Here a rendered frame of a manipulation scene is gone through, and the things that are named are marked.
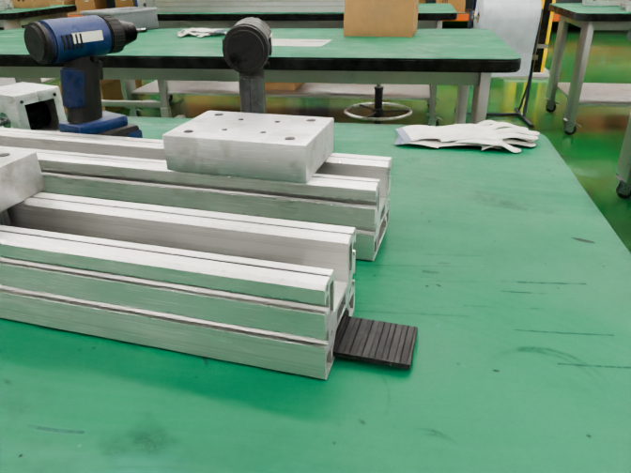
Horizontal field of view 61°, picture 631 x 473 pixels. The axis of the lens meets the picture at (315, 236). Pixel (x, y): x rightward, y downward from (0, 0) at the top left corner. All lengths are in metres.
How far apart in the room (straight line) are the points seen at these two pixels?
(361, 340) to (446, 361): 0.07
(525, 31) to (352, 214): 3.60
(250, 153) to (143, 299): 0.20
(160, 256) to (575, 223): 0.49
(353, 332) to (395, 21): 2.12
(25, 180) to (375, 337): 0.36
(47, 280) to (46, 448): 0.14
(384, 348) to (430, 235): 0.23
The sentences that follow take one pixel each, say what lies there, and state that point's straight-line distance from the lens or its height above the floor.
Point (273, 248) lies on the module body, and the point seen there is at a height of 0.85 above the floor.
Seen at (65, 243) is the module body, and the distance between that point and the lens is 0.48.
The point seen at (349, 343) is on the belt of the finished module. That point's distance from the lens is 0.44.
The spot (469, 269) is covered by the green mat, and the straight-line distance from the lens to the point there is 0.58.
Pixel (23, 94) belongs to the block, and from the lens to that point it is 1.07.
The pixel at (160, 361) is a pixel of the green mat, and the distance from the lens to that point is 0.46.
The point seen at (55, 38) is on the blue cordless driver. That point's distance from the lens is 0.89.
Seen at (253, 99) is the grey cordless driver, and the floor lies 0.90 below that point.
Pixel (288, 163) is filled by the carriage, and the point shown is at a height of 0.88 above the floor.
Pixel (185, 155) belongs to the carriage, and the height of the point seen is 0.88.
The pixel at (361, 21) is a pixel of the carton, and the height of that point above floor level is 0.84.
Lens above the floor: 1.06
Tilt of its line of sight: 27 degrees down
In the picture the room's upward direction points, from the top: 1 degrees counter-clockwise
